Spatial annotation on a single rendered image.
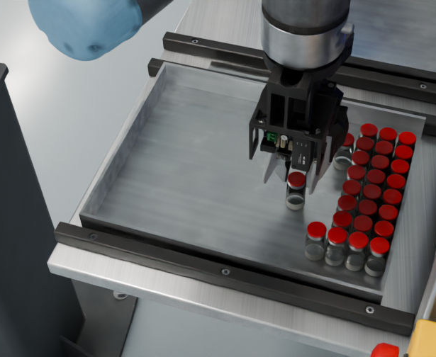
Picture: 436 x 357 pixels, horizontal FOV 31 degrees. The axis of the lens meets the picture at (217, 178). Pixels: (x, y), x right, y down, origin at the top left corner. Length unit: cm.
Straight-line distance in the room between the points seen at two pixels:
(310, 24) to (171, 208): 34
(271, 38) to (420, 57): 45
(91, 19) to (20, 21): 207
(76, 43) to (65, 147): 161
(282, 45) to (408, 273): 32
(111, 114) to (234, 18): 116
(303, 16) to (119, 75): 175
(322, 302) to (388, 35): 45
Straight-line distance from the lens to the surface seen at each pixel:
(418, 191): 95
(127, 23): 60
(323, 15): 65
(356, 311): 82
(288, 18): 65
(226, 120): 100
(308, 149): 74
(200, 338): 182
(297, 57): 68
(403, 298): 86
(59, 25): 60
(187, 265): 84
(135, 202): 92
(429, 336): 67
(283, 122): 73
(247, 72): 106
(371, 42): 112
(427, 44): 113
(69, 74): 241
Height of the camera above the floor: 161
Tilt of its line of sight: 51 degrees down
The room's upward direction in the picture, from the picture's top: 3 degrees counter-clockwise
